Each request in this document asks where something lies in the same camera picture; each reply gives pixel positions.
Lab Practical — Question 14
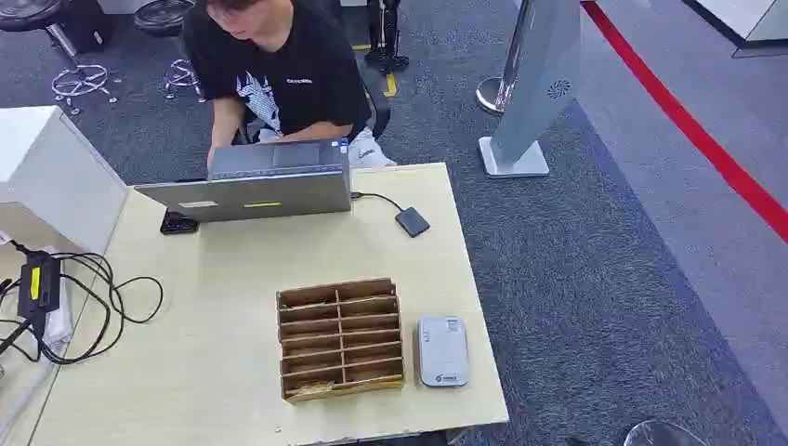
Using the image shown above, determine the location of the black external drive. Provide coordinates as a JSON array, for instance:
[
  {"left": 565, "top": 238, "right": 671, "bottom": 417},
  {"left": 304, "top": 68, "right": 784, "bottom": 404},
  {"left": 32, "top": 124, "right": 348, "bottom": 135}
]
[{"left": 394, "top": 206, "right": 431, "bottom": 239}]

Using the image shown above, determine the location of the wooden card box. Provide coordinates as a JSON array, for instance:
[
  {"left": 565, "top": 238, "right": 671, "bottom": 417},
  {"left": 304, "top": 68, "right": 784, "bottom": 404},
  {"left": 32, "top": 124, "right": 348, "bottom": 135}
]
[{"left": 275, "top": 277, "right": 406, "bottom": 404}]

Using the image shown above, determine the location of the grey card reader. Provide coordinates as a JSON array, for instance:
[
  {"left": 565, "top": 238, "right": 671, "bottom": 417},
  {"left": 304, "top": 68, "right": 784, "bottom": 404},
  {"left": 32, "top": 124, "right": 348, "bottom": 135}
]
[{"left": 416, "top": 315, "right": 470, "bottom": 389}]

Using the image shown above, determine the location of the grey laptop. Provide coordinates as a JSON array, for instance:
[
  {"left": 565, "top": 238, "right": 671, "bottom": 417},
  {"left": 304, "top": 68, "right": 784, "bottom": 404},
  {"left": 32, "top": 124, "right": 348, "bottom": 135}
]
[{"left": 134, "top": 138, "right": 353, "bottom": 224}]

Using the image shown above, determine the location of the chrome stanchion base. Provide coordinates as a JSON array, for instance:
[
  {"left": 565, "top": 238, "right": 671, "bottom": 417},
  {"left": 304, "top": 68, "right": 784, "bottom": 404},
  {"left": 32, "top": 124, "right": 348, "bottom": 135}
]
[{"left": 475, "top": 75, "right": 510, "bottom": 116}]

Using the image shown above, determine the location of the person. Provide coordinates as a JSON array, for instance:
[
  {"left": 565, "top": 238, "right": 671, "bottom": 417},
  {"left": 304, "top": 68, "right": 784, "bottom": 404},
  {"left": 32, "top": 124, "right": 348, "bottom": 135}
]
[{"left": 181, "top": 0, "right": 399, "bottom": 170}]

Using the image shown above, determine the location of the black legged stand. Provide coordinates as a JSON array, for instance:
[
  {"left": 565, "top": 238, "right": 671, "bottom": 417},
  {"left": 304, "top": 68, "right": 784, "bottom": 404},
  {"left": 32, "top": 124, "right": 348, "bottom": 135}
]
[{"left": 362, "top": 0, "right": 411, "bottom": 73}]

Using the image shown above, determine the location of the grey kiosk stand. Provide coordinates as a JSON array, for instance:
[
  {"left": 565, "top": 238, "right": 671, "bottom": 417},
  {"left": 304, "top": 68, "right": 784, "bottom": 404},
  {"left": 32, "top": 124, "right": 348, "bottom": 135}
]
[{"left": 478, "top": 0, "right": 583, "bottom": 179}]

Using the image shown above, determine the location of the small black device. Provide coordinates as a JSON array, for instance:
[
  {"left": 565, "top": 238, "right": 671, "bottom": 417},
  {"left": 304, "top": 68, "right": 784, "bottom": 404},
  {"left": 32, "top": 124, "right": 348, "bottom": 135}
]
[{"left": 160, "top": 211, "right": 201, "bottom": 236}]

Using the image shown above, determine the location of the chrome chair base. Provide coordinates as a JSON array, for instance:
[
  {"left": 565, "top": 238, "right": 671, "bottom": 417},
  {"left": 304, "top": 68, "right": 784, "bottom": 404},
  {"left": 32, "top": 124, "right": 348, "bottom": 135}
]
[{"left": 162, "top": 58, "right": 206, "bottom": 103}]

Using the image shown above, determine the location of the black round disc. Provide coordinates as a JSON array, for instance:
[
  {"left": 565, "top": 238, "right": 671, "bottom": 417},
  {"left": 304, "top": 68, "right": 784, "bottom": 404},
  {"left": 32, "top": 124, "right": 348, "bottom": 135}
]
[{"left": 133, "top": 0, "right": 196, "bottom": 37}]

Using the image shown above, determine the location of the white cabinet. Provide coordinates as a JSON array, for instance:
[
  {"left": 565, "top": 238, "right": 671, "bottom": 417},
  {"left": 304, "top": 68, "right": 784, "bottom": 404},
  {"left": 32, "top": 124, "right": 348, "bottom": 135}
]
[{"left": 0, "top": 105, "right": 129, "bottom": 255}]

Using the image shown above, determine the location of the chrome round stool seat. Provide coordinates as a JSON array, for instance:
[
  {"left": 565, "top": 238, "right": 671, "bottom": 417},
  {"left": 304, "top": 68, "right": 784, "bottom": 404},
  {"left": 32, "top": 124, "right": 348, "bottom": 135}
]
[{"left": 623, "top": 420, "right": 709, "bottom": 446}]

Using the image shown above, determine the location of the white plastic bag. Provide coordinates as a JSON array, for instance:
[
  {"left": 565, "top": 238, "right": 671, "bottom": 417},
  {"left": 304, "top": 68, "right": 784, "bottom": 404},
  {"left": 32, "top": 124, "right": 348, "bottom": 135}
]
[{"left": 41, "top": 289, "right": 75, "bottom": 348}]

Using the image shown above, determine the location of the black power adapter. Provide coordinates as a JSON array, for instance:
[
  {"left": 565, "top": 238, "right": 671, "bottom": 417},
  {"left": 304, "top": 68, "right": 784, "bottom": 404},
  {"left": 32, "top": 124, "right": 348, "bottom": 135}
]
[{"left": 17, "top": 253, "right": 62, "bottom": 322}]

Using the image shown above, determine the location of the black bin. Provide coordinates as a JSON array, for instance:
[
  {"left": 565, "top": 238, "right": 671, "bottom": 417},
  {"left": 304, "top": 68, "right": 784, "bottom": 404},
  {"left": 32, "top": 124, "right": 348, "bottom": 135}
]
[{"left": 61, "top": 0, "right": 116, "bottom": 54}]

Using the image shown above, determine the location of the white desk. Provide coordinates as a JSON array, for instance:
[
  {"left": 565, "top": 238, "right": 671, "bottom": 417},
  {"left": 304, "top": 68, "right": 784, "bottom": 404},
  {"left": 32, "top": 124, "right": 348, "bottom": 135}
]
[{"left": 679, "top": 0, "right": 788, "bottom": 59}]

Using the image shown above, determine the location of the black stool chrome base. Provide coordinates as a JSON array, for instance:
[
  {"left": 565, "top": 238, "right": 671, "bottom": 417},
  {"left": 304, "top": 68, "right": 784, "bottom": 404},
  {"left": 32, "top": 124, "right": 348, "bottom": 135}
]
[{"left": 0, "top": 0, "right": 119, "bottom": 116}]

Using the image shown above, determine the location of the black drive cable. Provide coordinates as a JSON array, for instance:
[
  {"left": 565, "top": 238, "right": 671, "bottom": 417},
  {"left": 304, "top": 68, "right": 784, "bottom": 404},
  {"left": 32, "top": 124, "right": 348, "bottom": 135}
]
[{"left": 350, "top": 190, "right": 405, "bottom": 215}]

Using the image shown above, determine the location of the black looped power cable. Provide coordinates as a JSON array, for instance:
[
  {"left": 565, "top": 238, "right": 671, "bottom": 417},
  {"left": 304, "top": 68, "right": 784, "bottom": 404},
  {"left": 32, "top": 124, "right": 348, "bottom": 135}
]
[{"left": 33, "top": 251, "right": 165, "bottom": 367}]

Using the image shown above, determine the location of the thin black cable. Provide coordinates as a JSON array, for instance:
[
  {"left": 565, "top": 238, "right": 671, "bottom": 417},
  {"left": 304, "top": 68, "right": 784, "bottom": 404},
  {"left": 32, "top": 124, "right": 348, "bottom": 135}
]
[{"left": 0, "top": 317, "right": 39, "bottom": 360}]

